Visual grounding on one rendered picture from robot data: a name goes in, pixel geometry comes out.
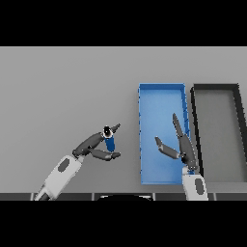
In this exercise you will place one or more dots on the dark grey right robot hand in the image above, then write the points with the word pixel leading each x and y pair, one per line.
pixel 186 148

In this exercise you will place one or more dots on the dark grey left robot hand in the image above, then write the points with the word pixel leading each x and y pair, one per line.
pixel 90 143

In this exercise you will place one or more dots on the blue bin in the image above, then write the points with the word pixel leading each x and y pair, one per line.
pixel 157 135

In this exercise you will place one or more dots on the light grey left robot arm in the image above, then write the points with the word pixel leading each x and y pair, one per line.
pixel 59 176

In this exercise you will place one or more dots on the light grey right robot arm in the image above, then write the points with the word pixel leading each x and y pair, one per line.
pixel 195 186

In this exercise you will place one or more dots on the dark grey bin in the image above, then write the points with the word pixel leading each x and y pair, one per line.
pixel 218 135

